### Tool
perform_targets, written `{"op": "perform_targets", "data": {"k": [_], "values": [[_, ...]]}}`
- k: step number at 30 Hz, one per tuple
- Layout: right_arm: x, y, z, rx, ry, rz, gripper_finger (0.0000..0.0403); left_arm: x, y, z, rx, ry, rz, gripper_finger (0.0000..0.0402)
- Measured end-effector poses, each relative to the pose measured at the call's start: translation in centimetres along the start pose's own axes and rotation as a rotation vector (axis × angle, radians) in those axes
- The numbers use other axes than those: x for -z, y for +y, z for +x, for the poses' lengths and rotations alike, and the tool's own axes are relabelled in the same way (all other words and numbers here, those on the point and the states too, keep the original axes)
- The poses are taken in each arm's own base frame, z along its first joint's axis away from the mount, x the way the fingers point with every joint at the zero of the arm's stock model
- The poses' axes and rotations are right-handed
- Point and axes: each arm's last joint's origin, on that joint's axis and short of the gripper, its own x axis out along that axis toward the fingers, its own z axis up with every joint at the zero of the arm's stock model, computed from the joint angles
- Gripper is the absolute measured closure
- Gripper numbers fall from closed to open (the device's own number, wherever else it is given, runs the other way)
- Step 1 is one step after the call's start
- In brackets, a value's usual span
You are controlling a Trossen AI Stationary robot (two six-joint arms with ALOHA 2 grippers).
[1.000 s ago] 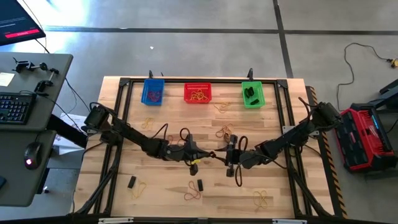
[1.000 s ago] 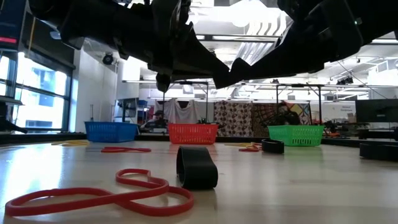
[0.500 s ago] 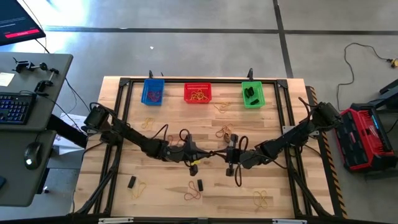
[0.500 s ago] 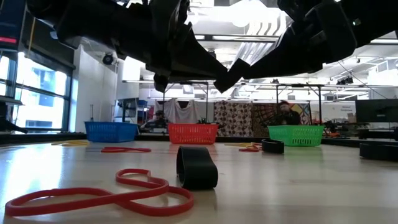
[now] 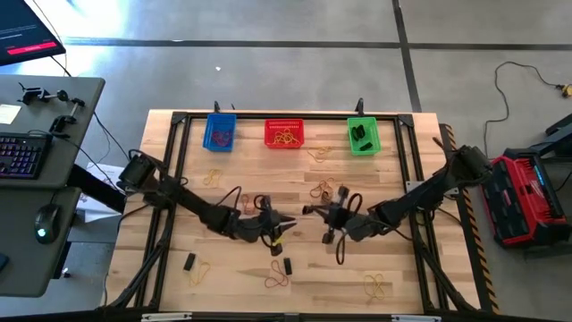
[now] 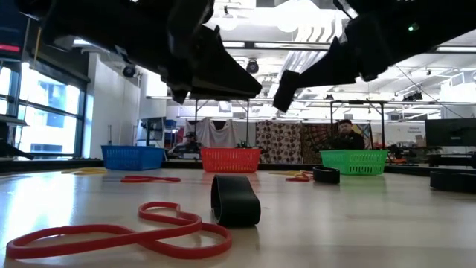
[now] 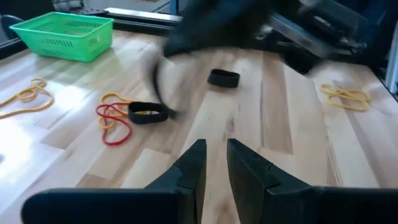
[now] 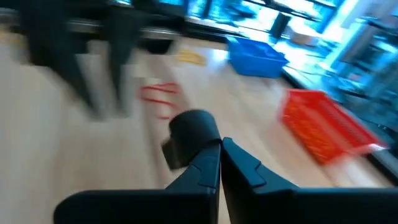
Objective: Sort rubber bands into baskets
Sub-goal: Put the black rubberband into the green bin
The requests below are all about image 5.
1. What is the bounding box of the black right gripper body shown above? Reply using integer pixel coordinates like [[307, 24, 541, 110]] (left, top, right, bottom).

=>
[[337, 203, 359, 233]]

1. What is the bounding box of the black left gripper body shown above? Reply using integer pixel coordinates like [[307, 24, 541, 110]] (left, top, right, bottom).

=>
[[234, 209, 273, 245]]

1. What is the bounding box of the red plastic basket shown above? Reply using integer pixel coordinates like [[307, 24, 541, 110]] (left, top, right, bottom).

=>
[[263, 118, 306, 150]]

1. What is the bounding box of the green plastic basket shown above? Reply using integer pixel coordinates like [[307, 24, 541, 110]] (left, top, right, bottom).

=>
[[347, 116, 382, 157]]

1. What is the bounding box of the blue plastic basket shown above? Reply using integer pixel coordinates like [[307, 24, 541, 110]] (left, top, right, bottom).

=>
[[202, 113, 237, 153]]

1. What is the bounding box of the black yellow hazard strip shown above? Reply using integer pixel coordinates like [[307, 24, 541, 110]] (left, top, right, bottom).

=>
[[440, 123, 501, 314]]

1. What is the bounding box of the white paper sheet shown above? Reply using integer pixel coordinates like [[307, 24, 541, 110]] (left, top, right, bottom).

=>
[[75, 161, 135, 225]]

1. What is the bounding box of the red black tool case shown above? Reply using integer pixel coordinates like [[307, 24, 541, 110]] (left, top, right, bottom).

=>
[[475, 147, 572, 250]]

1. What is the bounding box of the black computer mouse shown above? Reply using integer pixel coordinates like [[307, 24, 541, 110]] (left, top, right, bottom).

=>
[[33, 204, 62, 246]]

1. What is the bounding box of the black desk clamp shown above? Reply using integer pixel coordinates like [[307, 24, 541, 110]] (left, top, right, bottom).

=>
[[17, 82, 71, 106], [47, 97, 86, 135]]

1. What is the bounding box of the grey desk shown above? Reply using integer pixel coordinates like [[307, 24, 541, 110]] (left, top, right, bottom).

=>
[[0, 74, 127, 299]]

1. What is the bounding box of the black metal stand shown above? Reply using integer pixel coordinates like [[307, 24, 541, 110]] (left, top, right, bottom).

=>
[[529, 111, 572, 157]]

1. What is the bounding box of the backlit black keyboard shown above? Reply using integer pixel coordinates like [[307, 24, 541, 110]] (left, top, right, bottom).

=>
[[0, 132, 54, 181]]

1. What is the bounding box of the white sticky note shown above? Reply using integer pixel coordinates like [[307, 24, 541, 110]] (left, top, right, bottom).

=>
[[0, 103, 22, 125]]

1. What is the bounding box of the black computer monitor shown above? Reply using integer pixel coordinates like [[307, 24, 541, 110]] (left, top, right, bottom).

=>
[[0, 0, 67, 67]]

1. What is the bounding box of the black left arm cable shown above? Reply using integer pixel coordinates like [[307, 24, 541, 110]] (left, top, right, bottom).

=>
[[214, 185, 272, 218]]

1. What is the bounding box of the black aluminium table frame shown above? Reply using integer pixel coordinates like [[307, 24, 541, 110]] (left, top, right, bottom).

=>
[[100, 110, 484, 314]]

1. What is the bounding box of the white metal bracket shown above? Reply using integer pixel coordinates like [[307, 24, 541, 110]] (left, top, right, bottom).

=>
[[391, 314, 442, 322], [140, 312, 193, 322]]

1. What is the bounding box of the black floor cable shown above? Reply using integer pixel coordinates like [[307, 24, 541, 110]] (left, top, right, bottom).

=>
[[484, 60, 564, 160]]

